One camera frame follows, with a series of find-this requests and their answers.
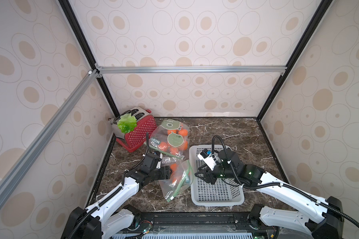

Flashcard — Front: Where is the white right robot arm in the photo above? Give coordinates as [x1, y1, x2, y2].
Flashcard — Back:
[195, 148, 344, 239]

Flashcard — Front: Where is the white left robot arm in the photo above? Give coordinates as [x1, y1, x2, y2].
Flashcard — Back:
[61, 151, 173, 239]

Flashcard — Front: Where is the white perforated plastic basket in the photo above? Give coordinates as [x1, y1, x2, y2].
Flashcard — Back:
[189, 145, 244, 207]

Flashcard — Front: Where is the red polka-dot toaster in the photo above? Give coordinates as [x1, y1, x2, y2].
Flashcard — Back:
[108, 107, 157, 152]

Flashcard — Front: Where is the green plastic lettuce leaf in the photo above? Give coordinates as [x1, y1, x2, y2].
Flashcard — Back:
[117, 113, 137, 134]

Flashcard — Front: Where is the aluminium rear cross bar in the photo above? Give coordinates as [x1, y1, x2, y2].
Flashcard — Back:
[98, 65, 287, 74]

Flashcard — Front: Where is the aluminium left side bar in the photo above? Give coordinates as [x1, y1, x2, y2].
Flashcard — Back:
[0, 69, 99, 210]

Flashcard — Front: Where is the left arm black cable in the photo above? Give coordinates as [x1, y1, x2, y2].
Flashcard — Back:
[65, 131, 152, 239]

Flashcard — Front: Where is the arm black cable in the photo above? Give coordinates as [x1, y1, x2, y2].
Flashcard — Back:
[210, 135, 359, 239]
[65, 131, 152, 239]

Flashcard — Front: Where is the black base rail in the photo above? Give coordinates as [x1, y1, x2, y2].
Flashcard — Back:
[112, 212, 280, 239]

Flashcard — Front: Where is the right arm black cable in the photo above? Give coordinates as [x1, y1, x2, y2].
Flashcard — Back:
[210, 135, 359, 239]

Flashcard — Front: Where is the black left corner post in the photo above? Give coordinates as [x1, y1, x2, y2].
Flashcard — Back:
[57, 0, 120, 117]

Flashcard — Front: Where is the black corner frame post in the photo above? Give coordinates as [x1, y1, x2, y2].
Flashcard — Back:
[256, 0, 334, 123]

